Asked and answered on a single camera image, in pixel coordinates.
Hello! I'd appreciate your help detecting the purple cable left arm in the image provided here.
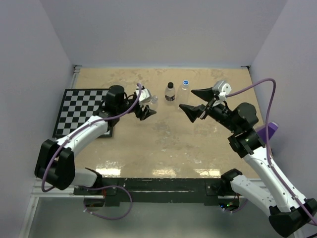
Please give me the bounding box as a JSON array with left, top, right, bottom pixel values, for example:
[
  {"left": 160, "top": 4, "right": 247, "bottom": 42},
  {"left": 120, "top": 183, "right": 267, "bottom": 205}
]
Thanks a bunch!
[{"left": 41, "top": 83, "right": 143, "bottom": 193}]

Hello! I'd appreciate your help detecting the black white checkerboard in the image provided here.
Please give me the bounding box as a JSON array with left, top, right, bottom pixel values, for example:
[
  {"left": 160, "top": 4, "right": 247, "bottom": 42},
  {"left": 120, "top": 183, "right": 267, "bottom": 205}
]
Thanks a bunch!
[{"left": 68, "top": 88, "right": 108, "bottom": 134}]

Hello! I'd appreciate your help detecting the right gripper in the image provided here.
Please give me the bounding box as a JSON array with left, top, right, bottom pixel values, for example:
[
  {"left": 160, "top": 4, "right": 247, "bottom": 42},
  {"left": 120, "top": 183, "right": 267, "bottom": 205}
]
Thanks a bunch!
[{"left": 179, "top": 87, "right": 240, "bottom": 133}]

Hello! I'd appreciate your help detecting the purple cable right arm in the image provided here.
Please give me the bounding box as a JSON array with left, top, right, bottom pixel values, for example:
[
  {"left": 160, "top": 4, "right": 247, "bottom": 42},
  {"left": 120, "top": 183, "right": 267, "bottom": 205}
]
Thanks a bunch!
[{"left": 225, "top": 78, "right": 317, "bottom": 226}]

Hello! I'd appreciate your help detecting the small clear plastic bottle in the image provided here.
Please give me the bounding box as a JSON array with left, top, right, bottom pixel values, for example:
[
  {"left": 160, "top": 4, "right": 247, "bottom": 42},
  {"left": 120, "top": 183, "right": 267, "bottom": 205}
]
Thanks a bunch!
[{"left": 164, "top": 86, "right": 175, "bottom": 102}]

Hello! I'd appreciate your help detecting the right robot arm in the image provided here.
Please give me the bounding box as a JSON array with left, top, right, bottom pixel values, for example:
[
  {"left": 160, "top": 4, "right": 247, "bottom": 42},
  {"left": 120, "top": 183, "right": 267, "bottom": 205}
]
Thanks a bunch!
[{"left": 179, "top": 83, "right": 317, "bottom": 238}]

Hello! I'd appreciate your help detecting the purple cable loop front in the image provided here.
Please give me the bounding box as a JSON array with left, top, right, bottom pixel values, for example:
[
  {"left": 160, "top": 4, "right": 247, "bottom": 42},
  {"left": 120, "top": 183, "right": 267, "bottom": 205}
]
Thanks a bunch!
[{"left": 83, "top": 185, "right": 133, "bottom": 220}]

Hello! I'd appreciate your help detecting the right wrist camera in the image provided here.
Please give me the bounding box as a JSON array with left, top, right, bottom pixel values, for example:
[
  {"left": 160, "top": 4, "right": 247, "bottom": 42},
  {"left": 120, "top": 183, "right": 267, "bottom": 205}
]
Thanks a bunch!
[{"left": 212, "top": 80, "right": 232, "bottom": 105}]

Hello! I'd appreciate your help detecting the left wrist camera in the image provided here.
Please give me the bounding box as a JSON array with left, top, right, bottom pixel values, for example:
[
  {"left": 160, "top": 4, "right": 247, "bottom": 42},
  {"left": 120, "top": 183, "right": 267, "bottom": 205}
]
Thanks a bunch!
[{"left": 135, "top": 86, "right": 152, "bottom": 105}]

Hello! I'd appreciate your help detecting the purple object table edge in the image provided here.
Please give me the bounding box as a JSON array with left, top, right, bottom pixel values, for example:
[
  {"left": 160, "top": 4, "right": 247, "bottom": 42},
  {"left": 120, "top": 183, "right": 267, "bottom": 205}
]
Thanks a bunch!
[{"left": 255, "top": 121, "right": 279, "bottom": 144}]

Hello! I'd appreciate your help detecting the aluminium rail left edge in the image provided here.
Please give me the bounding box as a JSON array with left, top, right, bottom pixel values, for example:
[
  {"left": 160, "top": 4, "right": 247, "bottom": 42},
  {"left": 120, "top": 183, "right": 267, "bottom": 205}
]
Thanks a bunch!
[{"left": 44, "top": 64, "right": 82, "bottom": 177}]

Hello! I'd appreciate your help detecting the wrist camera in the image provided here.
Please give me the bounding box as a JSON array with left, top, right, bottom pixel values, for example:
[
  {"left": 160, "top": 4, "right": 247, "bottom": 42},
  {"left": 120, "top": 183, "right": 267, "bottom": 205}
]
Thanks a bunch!
[
  {"left": 135, "top": 86, "right": 152, "bottom": 105},
  {"left": 212, "top": 80, "right": 232, "bottom": 105}
]

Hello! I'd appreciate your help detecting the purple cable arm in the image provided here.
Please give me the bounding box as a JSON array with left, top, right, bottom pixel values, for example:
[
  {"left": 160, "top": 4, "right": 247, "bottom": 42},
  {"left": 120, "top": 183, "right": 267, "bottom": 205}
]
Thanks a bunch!
[
  {"left": 41, "top": 83, "right": 143, "bottom": 193},
  {"left": 225, "top": 78, "right": 317, "bottom": 226}
]

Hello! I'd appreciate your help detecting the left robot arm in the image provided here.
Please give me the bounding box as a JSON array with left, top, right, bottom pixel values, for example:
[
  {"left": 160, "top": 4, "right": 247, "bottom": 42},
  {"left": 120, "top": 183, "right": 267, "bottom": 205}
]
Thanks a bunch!
[{"left": 34, "top": 83, "right": 156, "bottom": 194}]

